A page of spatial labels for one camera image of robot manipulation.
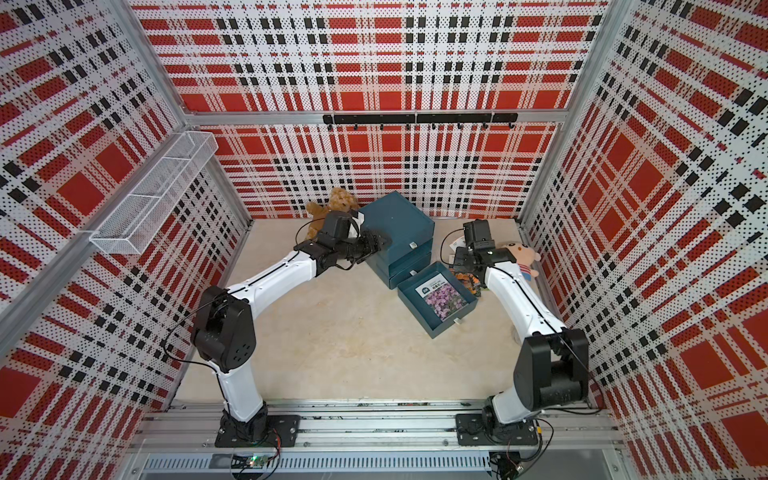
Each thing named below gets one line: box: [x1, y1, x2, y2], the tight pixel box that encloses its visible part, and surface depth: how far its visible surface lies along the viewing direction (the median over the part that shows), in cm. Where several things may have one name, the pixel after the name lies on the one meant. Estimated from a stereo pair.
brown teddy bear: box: [306, 187, 360, 240], surface depth 113 cm
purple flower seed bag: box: [415, 272, 469, 323], surface depth 100 cm
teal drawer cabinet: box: [359, 191, 435, 290], surface depth 95 cm
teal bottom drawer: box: [397, 261, 479, 339], surface depth 100 cm
